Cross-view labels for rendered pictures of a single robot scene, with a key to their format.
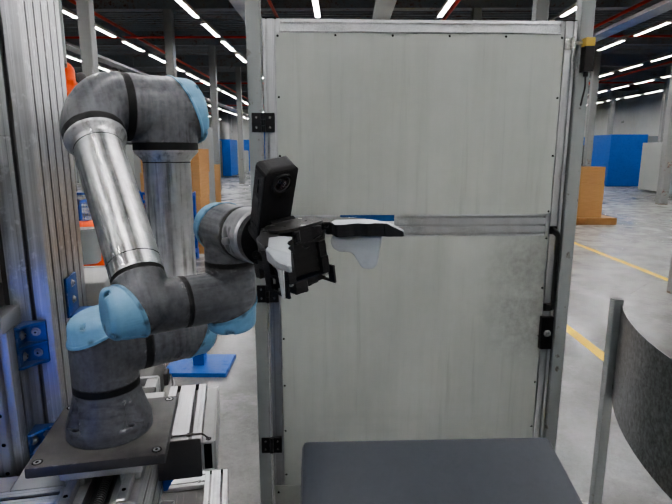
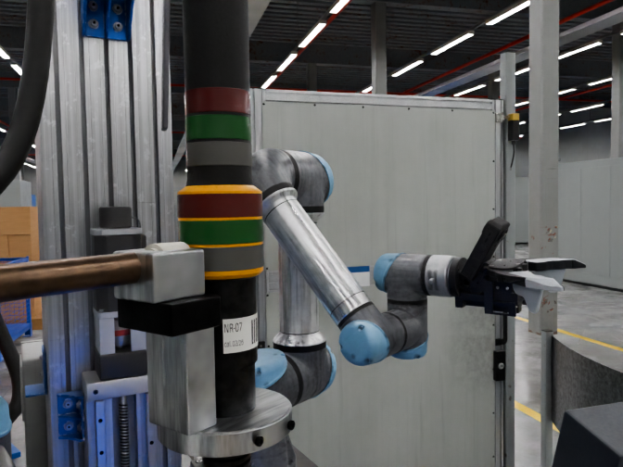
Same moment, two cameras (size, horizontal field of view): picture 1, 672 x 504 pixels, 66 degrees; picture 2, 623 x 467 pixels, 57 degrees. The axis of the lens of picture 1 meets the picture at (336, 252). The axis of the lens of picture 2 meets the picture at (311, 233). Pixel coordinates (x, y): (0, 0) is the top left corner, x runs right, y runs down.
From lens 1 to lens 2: 0.67 m
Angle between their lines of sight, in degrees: 18
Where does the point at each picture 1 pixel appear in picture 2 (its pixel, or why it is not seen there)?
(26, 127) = (170, 195)
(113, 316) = (373, 344)
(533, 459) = not seen: outside the picture
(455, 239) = not seen: hidden behind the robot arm
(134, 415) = (290, 451)
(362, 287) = not seen: hidden behind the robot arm
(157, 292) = (387, 324)
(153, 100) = (307, 172)
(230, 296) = (420, 326)
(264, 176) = (499, 231)
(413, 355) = (390, 399)
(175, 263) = (311, 309)
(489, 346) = (454, 384)
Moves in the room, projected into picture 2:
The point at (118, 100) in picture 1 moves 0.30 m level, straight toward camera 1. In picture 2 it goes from (290, 172) to (404, 163)
